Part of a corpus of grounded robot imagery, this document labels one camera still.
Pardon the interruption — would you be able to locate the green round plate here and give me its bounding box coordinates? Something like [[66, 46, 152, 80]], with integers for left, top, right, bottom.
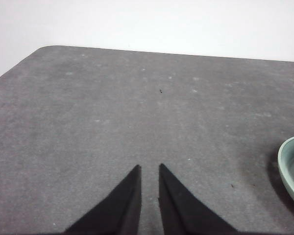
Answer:
[[277, 134, 294, 213]]

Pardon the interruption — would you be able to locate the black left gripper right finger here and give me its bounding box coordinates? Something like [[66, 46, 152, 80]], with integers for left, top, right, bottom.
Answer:
[[157, 163, 239, 235]]

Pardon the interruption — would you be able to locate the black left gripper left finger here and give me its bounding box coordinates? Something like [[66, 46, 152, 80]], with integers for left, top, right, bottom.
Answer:
[[63, 164, 142, 235]]

